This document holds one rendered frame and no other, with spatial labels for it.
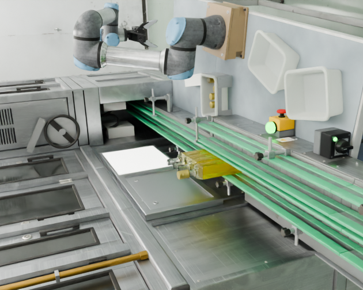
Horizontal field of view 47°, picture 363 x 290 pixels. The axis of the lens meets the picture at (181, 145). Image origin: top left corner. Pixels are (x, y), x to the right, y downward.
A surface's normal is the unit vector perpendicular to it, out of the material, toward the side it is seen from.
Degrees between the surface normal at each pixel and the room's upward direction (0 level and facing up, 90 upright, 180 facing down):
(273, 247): 90
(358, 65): 0
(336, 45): 0
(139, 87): 90
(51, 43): 90
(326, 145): 0
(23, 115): 90
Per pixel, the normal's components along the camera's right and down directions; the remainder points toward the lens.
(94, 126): 0.38, 0.25
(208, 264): -0.04, -0.96
